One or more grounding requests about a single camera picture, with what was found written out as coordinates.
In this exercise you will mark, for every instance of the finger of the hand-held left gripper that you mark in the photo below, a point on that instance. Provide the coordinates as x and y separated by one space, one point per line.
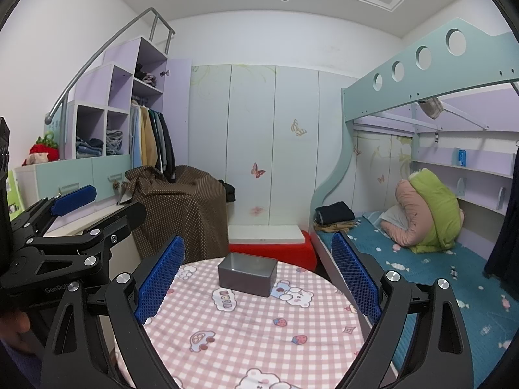
121 223
75 200

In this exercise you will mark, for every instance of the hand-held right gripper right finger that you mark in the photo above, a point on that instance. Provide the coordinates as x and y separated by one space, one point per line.
357 279

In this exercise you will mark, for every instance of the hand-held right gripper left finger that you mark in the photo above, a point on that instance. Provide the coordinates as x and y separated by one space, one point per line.
162 275

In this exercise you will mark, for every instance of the grey rectangular storage box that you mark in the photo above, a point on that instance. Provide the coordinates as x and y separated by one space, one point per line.
243 281

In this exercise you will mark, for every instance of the person's left forearm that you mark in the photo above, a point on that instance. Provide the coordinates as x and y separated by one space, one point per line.
16 370

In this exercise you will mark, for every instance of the person's left hand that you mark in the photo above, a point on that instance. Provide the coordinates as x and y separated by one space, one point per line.
14 328

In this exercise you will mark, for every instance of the pale teal drawer cabinet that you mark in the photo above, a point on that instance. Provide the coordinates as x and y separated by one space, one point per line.
81 174

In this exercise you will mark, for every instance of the folded tan clothes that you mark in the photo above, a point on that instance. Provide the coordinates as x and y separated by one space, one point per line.
336 227

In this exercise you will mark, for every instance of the red strawberry plush toy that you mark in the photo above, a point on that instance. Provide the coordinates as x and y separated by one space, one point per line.
42 150

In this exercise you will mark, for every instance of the green card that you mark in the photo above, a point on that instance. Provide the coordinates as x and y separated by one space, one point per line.
13 194

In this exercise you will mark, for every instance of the brown dotted cloth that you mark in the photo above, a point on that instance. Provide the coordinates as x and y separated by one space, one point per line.
182 210

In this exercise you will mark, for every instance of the white pillow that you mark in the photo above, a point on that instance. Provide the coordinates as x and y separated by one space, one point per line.
391 221

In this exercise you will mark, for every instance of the folded dark clothes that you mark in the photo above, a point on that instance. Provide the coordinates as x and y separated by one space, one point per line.
334 212

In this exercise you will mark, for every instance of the red ottoman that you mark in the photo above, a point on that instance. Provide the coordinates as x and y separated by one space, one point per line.
271 256

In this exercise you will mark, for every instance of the teal printed bed sheet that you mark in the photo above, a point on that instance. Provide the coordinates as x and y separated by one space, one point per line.
446 283

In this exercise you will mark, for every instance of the row of hanging clothes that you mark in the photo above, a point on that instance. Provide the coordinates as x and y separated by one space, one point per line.
152 137

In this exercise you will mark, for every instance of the pink and green quilt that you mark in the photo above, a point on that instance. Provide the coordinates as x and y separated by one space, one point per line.
429 210

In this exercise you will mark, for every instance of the white board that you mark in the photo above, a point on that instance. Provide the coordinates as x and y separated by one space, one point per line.
265 234

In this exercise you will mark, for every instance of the small black cloth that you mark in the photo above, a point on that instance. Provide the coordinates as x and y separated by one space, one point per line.
229 190

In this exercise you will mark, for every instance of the purple stair cabinet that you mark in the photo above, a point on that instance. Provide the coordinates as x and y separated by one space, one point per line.
121 77

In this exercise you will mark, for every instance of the clothes on cabinet shelf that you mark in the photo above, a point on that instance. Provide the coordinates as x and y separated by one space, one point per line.
146 76

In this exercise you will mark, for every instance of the grey metal handrail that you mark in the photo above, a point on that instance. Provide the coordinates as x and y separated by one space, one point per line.
101 56

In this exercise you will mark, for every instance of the white wardrobe with butterfly stickers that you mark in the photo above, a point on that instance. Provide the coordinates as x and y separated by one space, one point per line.
284 150

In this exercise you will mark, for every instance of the dark hanging garment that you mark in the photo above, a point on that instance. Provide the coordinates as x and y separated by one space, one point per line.
507 251

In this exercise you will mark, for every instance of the small blue box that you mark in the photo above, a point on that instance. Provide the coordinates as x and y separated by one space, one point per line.
462 158

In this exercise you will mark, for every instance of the grey hanging bag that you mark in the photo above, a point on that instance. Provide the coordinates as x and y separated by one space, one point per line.
431 108

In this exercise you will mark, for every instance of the pale teal bunk bed frame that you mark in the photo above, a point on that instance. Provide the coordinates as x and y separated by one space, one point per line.
405 77

